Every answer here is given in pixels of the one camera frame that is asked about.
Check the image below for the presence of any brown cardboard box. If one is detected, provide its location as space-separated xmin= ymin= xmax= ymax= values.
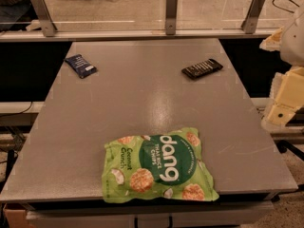
xmin=4 ymin=203 xmax=35 ymax=228

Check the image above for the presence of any blue snack bar wrapper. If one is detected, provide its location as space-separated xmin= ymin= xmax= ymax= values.
xmin=65 ymin=54 xmax=97 ymax=79

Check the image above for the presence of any right metal bracket post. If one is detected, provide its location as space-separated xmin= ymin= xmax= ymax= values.
xmin=241 ymin=0 xmax=266 ymax=34

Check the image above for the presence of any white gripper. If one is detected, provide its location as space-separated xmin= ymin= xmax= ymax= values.
xmin=259 ymin=4 xmax=304 ymax=127

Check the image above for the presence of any green rice chip bag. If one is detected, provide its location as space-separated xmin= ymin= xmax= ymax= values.
xmin=102 ymin=127 xmax=219 ymax=203

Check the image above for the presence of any black rxbar chocolate bar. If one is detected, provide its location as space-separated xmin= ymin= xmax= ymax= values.
xmin=181 ymin=59 xmax=223 ymax=80

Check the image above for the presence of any left metal bracket post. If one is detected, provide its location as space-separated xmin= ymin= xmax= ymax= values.
xmin=30 ymin=0 xmax=57 ymax=37

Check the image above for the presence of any glass barrier panel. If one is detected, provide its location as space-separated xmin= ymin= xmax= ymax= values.
xmin=0 ymin=0 xmax=304 ymax=33

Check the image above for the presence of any metal bracket post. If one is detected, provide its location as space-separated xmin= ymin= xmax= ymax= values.
xmin=241 ymin=0 xmax=266 ymax=34
xmin=165 ymin=0 xmax=178 ymax=35
xmin=30 ymin=0 xmax=57 ymax=37

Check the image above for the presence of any middle metal bracket post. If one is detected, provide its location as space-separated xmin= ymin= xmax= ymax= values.
xmin=165 ymin=0 xmax=178 ymax=35

